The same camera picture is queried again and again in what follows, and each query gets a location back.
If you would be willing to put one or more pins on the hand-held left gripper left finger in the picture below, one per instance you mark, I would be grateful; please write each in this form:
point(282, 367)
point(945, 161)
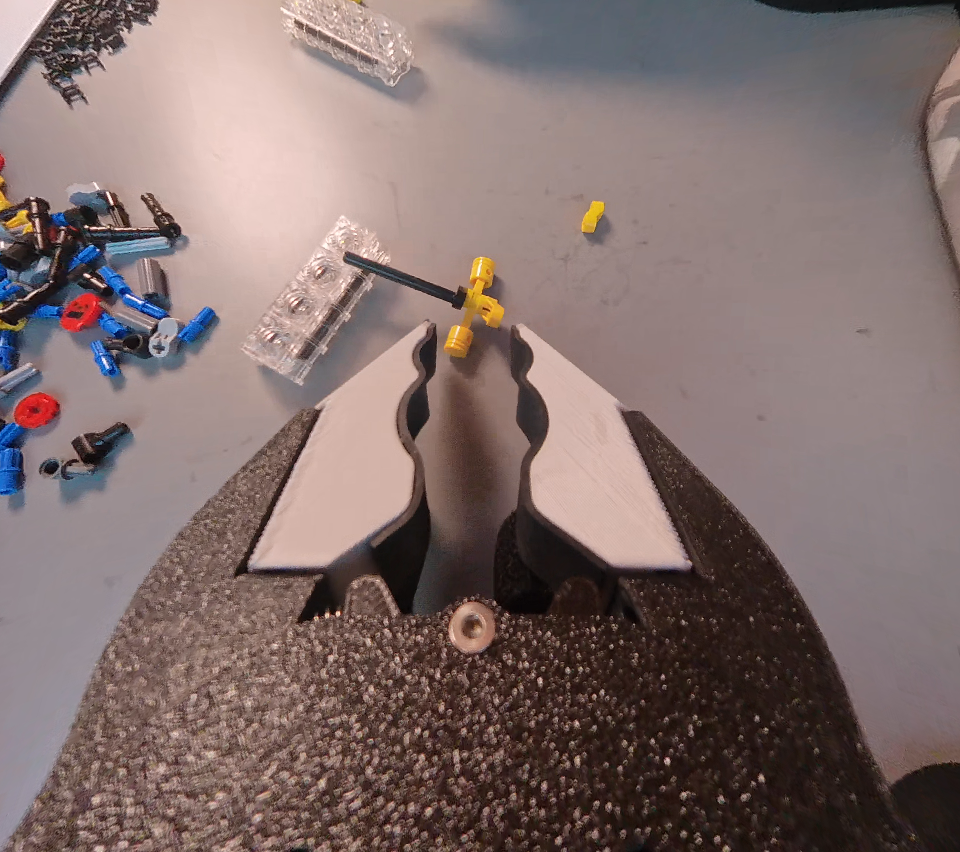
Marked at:
point(352, 477)

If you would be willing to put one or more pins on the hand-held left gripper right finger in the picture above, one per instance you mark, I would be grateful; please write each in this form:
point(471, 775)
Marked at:
point(600, 484)

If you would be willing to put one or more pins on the clear toy brick block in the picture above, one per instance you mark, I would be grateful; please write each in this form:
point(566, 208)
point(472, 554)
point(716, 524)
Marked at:
point(345, 30)
point(307, 312)

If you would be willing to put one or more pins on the pile of small toy pieces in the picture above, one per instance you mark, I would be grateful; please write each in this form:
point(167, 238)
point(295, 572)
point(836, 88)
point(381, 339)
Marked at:
point(79, 312)

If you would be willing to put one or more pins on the grey desk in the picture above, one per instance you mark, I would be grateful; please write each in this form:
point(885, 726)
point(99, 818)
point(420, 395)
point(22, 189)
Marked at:
point(675, 342)

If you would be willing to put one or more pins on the small yellow connector piece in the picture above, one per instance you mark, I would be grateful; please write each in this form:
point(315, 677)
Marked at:
point(593, 217)

